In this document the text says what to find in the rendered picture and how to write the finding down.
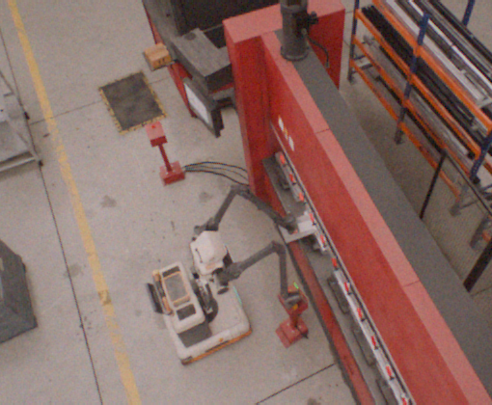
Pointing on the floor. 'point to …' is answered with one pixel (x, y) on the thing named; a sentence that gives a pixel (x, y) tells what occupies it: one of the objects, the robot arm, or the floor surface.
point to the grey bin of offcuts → (0, 292)
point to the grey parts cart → (2, 129)
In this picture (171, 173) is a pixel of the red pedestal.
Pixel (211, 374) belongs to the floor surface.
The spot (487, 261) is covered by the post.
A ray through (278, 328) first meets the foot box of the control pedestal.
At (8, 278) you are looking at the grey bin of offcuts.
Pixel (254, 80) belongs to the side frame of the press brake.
